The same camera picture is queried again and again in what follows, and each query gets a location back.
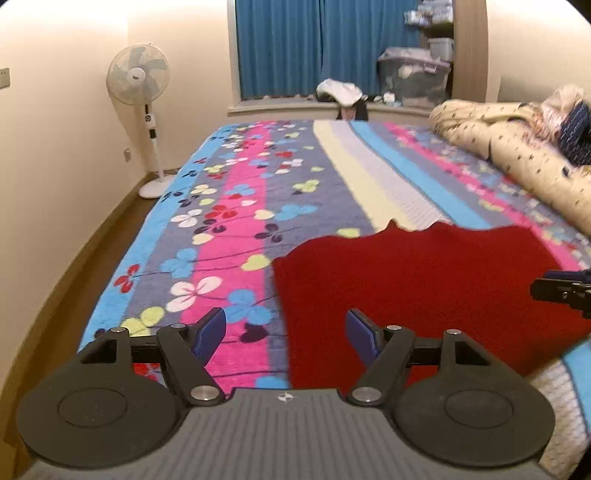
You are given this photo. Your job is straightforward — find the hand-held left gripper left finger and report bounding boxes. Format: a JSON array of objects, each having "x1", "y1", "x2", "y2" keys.
[{"x1": 76, "y1": 307, "x2": 228, "y2": 408}]

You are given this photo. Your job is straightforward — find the floral striped bed blanket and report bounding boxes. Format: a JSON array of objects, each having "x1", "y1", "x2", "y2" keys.
[{"x1": 76, "y1": 117, "x2": 591, "y2": 480}]

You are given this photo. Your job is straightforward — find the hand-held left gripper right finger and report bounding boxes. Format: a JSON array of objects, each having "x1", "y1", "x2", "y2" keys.
[{"x1": 345, "y1": 308, "x2": 493, "y2": 408}]

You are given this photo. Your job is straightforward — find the white packets on shelf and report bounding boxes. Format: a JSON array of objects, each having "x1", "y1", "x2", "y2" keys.
[{"x1": 404, "y1": 0, "x2": 455, "y2": 29}]

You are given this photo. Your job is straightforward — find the blue curtain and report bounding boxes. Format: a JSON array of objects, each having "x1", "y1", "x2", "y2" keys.
[{"x1": 235, "y1": 0, "x2": 419, "y2": 100}]

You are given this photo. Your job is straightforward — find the star print cream comforter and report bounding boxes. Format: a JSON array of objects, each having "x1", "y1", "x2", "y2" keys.
[{"x1": 428, "y1": 84, "x2": 591, "y2": 228}]

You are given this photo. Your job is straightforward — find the clear plastic storage bin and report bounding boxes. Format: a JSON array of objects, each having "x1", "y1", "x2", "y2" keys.
[{"x1": 377, "y1": 46, "x2": 451, "y2": 108}]

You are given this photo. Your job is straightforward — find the red knitted sweater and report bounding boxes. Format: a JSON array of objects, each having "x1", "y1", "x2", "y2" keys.
[{"x1": 272, "y1": 220, "x2": 591, "y2": 393}]

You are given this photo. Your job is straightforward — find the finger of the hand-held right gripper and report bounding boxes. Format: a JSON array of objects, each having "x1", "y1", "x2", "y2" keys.
[{"x1": 530, "y1": 269, "x2": 591, "y2": 320}]

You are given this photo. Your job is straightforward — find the white standing fan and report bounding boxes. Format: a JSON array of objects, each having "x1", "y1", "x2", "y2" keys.
[{"x1": 106, "y1": 44, "x2": 170, "y2": 199}]

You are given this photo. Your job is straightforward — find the white clothes pile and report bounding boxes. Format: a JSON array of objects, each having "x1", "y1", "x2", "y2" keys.
[{"x1": 316, "y1": 78, "x2": 365, "y2": 105}]

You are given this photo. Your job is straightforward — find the wooden shelf unit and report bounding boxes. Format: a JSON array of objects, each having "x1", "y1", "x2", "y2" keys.
[{"x1": 404, "y1": 0, "x2": 489, "y2": 110}]

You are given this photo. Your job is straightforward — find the small clear storage box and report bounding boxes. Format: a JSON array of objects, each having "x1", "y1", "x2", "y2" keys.
[{"x1": 428, "y1": 38, "x2": 456, "y2": 61}]

